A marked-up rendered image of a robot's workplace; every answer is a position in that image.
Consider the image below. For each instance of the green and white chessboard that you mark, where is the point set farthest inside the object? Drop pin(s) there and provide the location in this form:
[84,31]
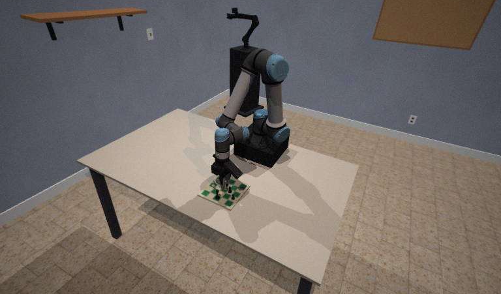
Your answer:
[238,189]

